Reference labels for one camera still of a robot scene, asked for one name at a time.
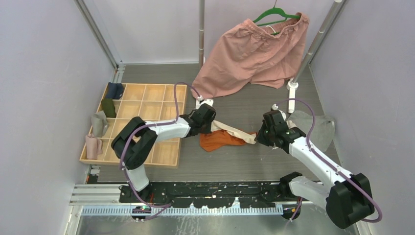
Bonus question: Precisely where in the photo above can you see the wrist white camera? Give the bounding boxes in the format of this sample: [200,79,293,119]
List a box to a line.
[195,96,214,109]
[272,104,287,121]

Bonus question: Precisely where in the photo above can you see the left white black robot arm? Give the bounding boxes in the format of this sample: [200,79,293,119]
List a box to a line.
[111,103,216,202]

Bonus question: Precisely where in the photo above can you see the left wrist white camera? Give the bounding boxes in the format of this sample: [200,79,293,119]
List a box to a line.
[195,96,214,109]

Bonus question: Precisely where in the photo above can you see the right metal rack pole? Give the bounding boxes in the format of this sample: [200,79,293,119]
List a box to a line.
[286,0,346,114]

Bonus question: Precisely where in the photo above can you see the beige underwear on table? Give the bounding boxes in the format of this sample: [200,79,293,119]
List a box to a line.
[286,120,297,129]

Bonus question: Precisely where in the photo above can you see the metal rack pole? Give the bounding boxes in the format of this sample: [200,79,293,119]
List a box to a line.
[286,0,346,114]
[198,0,205,68]

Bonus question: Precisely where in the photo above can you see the wooden compartment tray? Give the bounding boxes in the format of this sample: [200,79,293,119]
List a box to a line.
[79,83,188,168]

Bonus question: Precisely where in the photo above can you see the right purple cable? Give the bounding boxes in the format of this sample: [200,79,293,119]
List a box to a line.
[272,98,383,223]

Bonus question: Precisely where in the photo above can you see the dark green rolled underwear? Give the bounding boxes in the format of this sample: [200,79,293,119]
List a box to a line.
[101,98,116,118]

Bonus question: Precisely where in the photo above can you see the green clothes hanger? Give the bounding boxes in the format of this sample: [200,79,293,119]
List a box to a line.
[253,0,300,35]

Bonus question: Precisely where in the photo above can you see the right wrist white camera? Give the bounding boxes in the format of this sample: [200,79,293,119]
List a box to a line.
[272,104,287,121]

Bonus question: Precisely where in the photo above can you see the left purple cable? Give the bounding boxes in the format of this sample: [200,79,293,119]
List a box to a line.
[118,82,203,221]

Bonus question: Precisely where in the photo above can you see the purple cable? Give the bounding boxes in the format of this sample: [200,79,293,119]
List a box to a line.
[118,82,203,221]
[272,98,383,223]

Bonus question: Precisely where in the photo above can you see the pink shorts on hanger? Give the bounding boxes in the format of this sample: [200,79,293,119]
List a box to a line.
[192,12,310,99]

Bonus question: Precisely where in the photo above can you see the pink rolled underwear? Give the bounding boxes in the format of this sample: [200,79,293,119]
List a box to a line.
[85,134,102,160]

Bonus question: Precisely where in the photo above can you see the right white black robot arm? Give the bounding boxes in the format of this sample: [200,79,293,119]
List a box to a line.
[255,110,375,229]

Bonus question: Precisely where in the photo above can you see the grey underwear on table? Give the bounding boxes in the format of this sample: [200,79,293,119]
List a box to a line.
[287,110,335,152]

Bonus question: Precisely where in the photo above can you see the centre metal rack pole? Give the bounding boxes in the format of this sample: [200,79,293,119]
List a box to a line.
[198,0,205,68]

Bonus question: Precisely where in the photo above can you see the slotted aluminium cable duct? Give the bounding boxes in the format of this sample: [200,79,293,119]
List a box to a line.
[81,205,283,216]

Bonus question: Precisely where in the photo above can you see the navy rolled underwear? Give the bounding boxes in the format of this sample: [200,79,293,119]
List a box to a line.
[104,82,124,100]

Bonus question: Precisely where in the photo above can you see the grey rolled underwear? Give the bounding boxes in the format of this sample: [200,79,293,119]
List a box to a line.
[91,111,109,138]

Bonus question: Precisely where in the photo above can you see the orange white underwear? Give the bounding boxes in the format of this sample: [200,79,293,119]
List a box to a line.
[199,120,257,152]

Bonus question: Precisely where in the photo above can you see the left aluminium frame post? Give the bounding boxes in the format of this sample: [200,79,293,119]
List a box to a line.
[74,0,125,83]

